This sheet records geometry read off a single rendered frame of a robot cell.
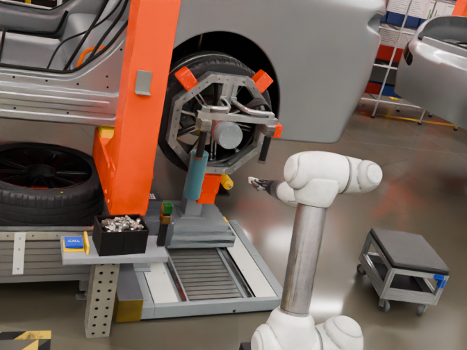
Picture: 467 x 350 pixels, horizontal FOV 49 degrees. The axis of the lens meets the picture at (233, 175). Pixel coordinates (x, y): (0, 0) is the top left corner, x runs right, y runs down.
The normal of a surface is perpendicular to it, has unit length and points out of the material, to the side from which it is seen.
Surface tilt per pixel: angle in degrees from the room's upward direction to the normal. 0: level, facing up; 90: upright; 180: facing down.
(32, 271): 90
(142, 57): 90
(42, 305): 0
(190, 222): 0
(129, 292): 0
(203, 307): 90
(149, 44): 90
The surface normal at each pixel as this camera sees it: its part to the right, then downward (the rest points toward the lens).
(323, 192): 0.22, 0.21
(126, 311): 0.34, 0.43
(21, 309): 0.21, -0.90
